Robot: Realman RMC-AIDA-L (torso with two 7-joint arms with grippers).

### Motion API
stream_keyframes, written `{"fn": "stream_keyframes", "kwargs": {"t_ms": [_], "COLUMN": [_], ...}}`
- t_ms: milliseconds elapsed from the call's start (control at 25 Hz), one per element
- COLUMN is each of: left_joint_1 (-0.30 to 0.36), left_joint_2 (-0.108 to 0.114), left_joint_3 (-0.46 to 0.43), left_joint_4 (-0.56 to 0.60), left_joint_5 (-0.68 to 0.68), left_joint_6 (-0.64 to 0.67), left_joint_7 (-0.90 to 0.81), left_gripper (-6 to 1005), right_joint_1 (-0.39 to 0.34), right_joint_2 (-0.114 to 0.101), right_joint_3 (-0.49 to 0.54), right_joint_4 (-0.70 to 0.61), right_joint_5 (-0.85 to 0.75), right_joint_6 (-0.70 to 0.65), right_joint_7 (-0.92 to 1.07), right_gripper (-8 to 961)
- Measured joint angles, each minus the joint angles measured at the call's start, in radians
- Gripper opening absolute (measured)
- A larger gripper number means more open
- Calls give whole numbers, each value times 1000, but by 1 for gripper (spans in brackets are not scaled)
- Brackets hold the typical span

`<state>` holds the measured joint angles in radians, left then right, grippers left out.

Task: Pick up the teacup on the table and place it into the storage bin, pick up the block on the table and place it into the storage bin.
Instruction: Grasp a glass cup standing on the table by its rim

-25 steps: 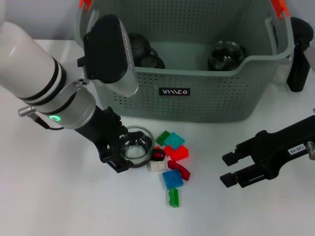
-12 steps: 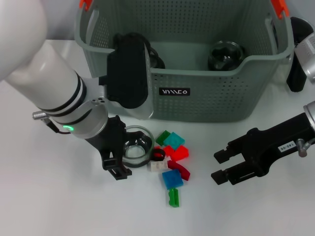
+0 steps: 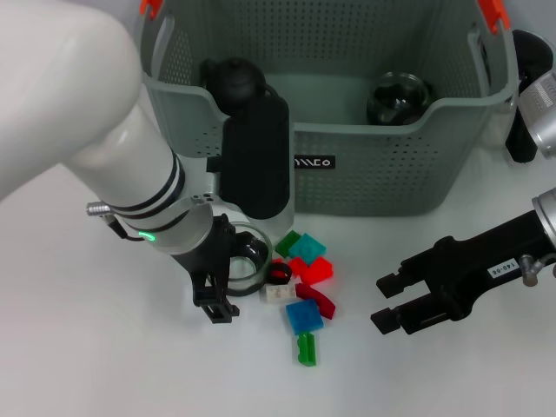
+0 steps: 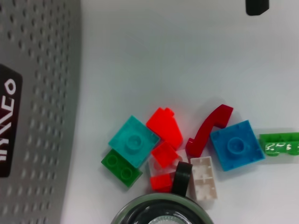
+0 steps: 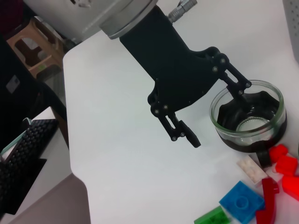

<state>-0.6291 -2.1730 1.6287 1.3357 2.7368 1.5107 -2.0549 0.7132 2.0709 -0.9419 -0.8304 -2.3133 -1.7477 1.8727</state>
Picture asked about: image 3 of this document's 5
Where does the dark red curved brick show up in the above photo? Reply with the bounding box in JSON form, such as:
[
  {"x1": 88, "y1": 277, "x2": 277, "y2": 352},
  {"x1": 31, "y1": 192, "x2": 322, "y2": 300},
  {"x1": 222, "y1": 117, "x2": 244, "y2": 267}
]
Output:
[{"x1": 295, "y1": 282, "x2": 337, "y2": 321}]

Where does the white toy brick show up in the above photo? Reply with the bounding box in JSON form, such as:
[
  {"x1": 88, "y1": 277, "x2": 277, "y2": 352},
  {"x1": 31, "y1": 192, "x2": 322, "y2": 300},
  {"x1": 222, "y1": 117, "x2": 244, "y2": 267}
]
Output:
[{"x1": 259, "y1": 284, "x2": 297, "y2": 305}]

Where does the grey-green perforated storage bin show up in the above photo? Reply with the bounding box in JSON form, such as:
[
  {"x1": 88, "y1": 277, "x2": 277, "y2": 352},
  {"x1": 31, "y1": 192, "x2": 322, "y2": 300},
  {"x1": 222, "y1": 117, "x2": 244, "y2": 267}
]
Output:
[{"x1": 129, "y1": 0, "x2": 520, "y2": 216}]

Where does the black clay teapot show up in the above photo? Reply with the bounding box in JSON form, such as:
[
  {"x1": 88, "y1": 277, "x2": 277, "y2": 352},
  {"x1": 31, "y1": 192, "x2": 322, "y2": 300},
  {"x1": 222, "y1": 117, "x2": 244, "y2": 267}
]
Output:
[{"x1": 200, "y1": 56, "x2": 279, "y2": 116}]

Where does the large red toy brick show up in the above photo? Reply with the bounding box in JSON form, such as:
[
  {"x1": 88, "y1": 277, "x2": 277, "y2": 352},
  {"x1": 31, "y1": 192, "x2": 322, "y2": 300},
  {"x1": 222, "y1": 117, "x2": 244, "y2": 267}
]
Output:
[{"x1": 300, "y1": 255, "x2": 334, "y2": 287}]

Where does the right gripper cable with plugs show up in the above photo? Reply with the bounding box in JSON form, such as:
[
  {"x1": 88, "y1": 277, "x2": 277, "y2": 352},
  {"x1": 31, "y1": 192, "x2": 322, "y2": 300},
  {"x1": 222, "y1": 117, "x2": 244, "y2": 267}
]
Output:
[{"x1": 520, "y1": 255, "x2": 556, "y2": 288}]

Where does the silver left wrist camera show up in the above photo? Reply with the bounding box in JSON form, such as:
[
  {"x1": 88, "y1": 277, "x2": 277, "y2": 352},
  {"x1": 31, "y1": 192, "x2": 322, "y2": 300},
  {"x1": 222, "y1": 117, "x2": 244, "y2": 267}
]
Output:
[{"x1": 206, "y1": 93, "x2": 296, "y2": 231}]

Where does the glass teacup with black handle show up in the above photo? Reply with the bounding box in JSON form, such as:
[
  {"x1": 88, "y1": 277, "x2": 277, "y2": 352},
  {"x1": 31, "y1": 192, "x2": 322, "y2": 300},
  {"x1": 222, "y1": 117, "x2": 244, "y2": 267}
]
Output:
[
  {"x1": 366, "y1": 72, "x2": 434, "y2": 127},
  {"x1": 215, "y1": 222, "x2": 291, "y2": 299}
]

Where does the blue toy brick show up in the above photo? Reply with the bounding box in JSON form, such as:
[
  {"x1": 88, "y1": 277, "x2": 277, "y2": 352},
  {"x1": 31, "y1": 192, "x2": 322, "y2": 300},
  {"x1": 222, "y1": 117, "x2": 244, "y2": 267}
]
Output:
[{"x1": 285, "y1": 298, "x2": 326, "y2": 336}]

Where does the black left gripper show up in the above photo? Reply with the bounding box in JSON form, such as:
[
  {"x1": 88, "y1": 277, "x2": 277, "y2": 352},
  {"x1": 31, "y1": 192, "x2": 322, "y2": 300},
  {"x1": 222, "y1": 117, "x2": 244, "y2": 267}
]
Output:
[{"x1": 170, "y1": 213, "x2": 268, "y2": 326}]

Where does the black curved stand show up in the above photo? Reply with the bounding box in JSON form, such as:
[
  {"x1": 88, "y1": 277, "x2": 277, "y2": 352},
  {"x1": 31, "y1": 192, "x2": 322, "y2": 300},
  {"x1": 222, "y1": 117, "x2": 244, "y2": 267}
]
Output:
[{"x1": 505, "y1": 29, "x2": 553, "y2": 164}]

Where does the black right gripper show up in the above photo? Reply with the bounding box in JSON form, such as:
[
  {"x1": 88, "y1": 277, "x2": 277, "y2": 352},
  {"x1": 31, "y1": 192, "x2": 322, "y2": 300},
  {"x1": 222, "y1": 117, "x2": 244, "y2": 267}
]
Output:
[{"x1": 370, "y1": 209, "x2": 556, "y2": 336}]

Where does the small green toy brick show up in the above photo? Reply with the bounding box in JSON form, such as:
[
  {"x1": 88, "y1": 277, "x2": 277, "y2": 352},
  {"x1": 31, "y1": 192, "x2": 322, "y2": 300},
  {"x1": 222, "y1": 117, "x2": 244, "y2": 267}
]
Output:
[{"x1": 275, "y1": 229, "x2": 301, "y2": 257}]

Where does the long green toy brick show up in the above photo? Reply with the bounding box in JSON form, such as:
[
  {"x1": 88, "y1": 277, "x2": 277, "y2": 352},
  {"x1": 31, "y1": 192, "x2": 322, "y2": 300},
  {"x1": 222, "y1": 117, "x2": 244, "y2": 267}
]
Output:
[{"x1": 292, "y1": 332, "x2": 317, "y2": 368}]

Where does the teal toy brick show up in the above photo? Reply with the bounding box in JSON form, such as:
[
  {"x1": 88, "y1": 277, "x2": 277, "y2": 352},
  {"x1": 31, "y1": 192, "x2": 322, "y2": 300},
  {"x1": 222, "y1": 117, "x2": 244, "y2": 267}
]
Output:
[{"x1": 288, "y1": 233, "x2": 328, "y2": 266}]

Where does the gripper cable with plugs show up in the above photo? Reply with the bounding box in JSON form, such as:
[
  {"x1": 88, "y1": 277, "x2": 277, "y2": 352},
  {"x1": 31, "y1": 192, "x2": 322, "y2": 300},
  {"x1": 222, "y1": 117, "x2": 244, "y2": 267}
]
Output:
[
  {"x1": 85, "y1": 200, "x2": 151, "y2": 242},
  {"x1": 520, "y1": 255, "x2": 556, "y2": 288}
]

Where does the orange bin handle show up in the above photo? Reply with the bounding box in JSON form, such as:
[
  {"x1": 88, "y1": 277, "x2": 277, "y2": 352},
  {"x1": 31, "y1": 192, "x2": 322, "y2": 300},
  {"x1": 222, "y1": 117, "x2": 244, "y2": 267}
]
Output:
[{"x1": 139, "y1": 0, "x2": 512, "y2": 35}]

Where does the left gripper cable with plugs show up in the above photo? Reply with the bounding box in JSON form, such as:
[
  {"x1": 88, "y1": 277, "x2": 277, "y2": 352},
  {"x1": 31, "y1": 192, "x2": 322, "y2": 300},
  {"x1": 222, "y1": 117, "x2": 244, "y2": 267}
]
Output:
[{"x1": 85, "y1": 200, "x2": 151, "y2": 242}]

